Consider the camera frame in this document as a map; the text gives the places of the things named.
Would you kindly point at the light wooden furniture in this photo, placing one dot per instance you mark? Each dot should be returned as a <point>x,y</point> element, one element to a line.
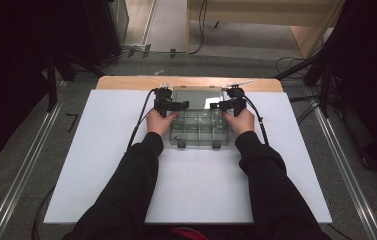
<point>259,15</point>

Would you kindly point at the aluminium floor rail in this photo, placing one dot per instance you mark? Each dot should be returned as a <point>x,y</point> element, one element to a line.
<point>27,166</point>
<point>343,166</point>

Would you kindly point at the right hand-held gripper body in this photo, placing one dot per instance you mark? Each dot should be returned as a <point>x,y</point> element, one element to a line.
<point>238,103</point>

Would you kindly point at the dark cabinet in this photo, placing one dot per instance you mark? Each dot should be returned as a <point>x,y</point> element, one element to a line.
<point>104,30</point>

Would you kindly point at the grey transparent compartment box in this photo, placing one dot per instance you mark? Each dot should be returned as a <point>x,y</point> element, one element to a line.
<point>197,133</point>

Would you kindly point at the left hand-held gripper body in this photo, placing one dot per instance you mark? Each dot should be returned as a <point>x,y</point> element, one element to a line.
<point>162,100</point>

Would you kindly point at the black floor bracket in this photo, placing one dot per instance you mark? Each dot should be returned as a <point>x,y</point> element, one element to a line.
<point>173,53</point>
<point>131,52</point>
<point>147,50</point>

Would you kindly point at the person's left hand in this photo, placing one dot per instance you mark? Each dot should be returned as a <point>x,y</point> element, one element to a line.
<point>159,125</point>

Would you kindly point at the white table board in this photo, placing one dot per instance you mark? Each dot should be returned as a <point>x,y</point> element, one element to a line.
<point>92,150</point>

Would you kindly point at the red cloth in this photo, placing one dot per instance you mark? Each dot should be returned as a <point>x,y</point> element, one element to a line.
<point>189,233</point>

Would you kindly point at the person's dark clothing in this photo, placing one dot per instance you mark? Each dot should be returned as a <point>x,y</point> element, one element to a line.
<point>229,233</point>

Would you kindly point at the black curtain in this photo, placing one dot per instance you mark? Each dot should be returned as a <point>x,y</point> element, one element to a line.
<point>9,66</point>
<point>369,66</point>

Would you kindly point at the white floor scrap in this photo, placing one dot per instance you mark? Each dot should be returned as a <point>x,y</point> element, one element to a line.
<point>158,72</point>

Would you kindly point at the person's right hand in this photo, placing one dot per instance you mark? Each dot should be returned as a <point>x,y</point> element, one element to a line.
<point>241,123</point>

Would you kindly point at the black metal stand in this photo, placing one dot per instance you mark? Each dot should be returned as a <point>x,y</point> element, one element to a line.
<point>324,93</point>
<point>52,86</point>

